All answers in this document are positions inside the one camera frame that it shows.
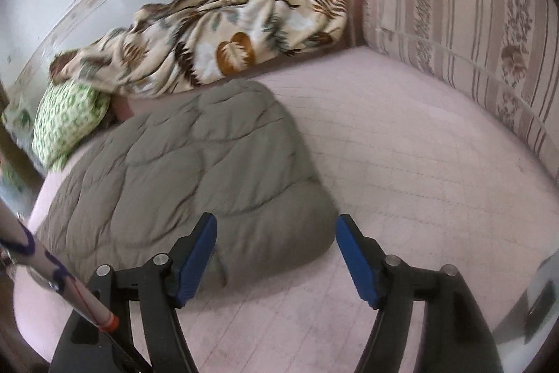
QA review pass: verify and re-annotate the striped floral sofa backrest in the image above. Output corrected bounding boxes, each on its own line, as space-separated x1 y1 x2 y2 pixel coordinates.
360 0 559 177

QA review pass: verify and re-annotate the pale grey panel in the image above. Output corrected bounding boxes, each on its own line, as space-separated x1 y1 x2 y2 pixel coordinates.
493 248 559 373

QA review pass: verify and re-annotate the grey puffer jacket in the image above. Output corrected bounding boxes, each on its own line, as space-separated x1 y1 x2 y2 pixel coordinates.
32 79 337 290

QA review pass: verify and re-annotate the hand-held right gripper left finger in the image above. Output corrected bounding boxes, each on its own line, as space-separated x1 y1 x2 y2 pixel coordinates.
48 212 218 373

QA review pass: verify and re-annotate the leaf print fleece blanket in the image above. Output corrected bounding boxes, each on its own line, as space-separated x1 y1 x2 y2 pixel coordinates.
48 0 350 98

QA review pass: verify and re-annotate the white tube with orange tip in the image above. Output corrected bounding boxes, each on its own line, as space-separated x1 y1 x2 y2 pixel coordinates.
0 198 119 332

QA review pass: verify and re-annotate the green patterned pillow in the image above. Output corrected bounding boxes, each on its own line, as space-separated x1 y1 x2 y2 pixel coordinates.
32 82 112 170

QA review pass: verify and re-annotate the green white plastic bag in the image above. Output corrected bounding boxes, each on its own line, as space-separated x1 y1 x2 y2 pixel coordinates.
2 100 36 138

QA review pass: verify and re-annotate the pink quilted bed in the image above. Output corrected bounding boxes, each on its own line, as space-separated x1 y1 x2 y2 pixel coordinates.
13 45 559 373

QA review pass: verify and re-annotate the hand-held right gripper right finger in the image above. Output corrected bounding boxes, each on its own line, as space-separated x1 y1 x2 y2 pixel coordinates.
335 213 503 373

